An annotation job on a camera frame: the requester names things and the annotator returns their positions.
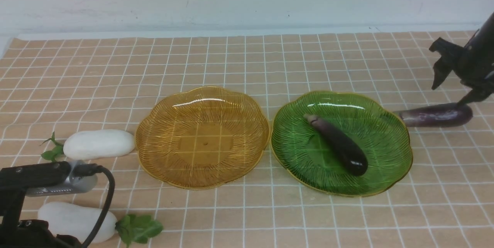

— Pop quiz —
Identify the amber ribbed glass plate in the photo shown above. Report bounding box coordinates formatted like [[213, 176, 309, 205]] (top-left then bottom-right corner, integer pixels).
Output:
[[135, 86, 271, 190]]

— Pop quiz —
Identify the black camera cable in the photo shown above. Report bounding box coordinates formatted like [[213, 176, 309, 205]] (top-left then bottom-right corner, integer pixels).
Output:
[[73, 164, 116, 248]]

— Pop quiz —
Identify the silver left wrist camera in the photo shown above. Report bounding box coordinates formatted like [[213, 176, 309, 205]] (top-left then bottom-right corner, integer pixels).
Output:
[[26, 160, 98, 197]]

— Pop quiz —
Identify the dark purple eggplant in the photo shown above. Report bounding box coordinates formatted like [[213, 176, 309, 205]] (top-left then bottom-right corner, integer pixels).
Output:
[[303, 114, 368, 176]]

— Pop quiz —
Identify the white radish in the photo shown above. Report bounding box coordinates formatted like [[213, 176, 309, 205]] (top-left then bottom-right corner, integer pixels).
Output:
[[37, 202, 164, 247], [41, 130, 135, 162]]

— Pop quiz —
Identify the checkered beige tablecloth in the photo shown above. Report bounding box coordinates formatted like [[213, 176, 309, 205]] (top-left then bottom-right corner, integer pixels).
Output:
[[0, 31, 494, 248]]

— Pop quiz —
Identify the purple eggplant with pale stem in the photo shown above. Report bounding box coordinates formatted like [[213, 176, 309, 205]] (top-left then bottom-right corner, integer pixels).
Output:
[[393, 103, 473, 127]]

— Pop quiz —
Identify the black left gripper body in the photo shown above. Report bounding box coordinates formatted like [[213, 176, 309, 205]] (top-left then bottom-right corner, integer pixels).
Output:
[[0, 162, 82, 248]]

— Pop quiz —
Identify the green ribbed glass plate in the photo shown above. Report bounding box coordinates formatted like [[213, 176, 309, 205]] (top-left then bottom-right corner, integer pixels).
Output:
[[271, 90, 413, 197]]

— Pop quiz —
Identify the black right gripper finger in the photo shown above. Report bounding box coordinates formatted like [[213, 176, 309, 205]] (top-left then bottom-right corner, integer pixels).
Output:
[[457, 86, 494, 106], [429, 37, 465, 90]]

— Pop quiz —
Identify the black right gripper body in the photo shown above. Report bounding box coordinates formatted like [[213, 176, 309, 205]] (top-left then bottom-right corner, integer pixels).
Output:
[[459, 13, 494, 90]]

